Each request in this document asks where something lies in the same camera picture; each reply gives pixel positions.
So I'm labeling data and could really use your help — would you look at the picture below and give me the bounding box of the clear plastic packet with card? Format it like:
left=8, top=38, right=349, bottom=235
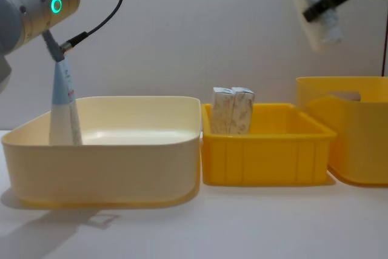
left=284, top=0, right=346, bottom=53

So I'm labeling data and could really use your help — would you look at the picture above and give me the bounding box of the blue and white tube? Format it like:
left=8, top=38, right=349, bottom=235
left=48, top=58, right=84, bottom=146

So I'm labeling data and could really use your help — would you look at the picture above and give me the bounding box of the pale printed carton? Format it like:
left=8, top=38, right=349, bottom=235
left=231, top=86, right=255, bottom=135
left=210, top=86, right=236, bottom=135

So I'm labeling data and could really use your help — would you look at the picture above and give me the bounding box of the yellow plastic crate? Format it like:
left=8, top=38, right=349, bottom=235
left=201, top=102, right=338, bottom=186

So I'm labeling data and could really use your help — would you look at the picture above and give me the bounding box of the cream plastic bin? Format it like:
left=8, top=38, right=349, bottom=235
left=1, top=95, right=202, bottom=210

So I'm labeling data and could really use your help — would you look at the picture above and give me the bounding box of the thin dark right gripper cable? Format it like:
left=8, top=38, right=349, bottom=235
left=364, top=0, right=388, bottom=78

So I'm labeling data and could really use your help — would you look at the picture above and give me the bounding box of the yellow basket with handle slot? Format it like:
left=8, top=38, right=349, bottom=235
left=295, top=76, right=388, bottom=188

